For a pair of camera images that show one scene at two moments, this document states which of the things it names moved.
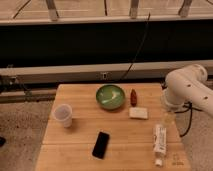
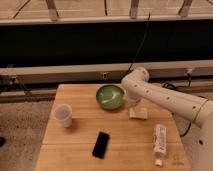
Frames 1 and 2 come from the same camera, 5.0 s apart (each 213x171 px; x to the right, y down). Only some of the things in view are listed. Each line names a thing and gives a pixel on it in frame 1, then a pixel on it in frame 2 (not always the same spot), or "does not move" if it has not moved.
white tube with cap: [159, 144] does not move
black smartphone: [101, 145] does not move
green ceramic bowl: [110, 97] does not move
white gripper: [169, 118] to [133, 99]
